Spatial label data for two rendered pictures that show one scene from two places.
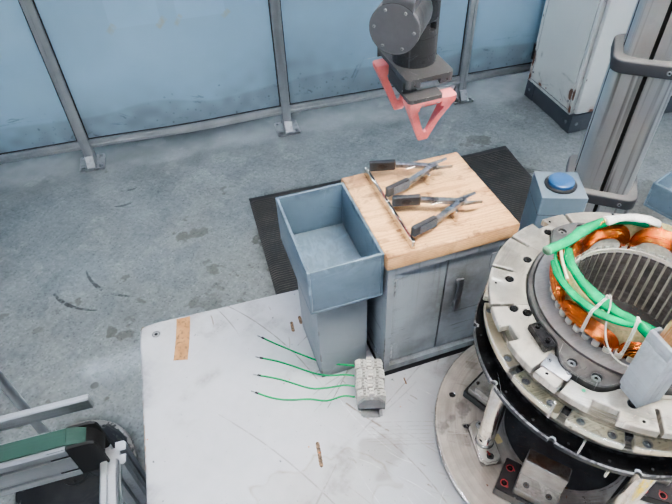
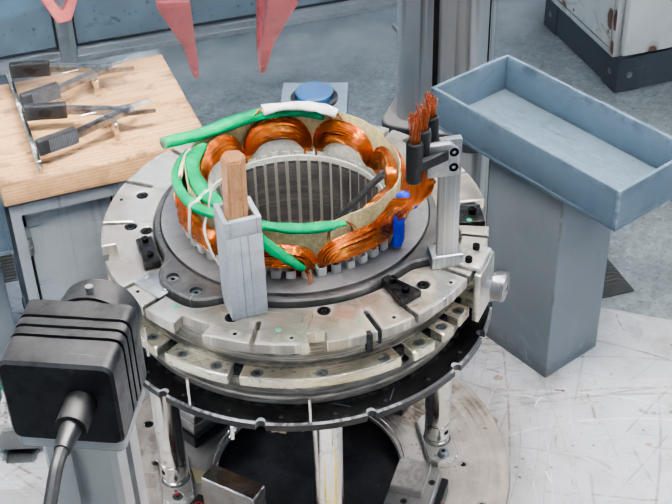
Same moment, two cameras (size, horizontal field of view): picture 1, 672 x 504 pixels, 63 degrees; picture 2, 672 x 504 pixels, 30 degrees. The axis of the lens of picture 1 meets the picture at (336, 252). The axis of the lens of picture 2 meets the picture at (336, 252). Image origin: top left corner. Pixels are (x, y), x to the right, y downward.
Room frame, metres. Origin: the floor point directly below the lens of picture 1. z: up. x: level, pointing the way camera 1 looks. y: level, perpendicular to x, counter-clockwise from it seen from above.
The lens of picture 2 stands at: (-0.45, -0.33, 1.70)
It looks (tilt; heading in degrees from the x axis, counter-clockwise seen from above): 37 degrees down; 357
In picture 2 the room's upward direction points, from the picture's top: 2 degrees counter-clockwise
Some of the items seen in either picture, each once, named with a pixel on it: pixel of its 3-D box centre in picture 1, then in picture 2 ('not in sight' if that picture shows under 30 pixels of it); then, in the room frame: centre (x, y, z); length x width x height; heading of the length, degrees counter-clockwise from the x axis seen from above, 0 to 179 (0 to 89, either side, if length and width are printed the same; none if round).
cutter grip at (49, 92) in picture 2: (397, 187); (40, 95); (0.63, -0.09, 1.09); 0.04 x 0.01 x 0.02; 122
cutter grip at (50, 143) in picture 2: (424, 226); (57, 141); (0.55, -0.12, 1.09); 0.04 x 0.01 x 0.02; 122
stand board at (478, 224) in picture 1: (425, 205); (88, 125); (0.63, -0.14, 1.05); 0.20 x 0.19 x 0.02; 107
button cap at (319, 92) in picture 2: (561, 181); (314, 92); (0.69, -0.36, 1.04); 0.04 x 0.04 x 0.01
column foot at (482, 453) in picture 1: (484, 441); (176, 480); (0.38, -0.21, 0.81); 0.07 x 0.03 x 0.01; 7
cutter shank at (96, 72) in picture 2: (421, 173); (83, 78); (0.67, -0.13, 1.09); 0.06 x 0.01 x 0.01; 132
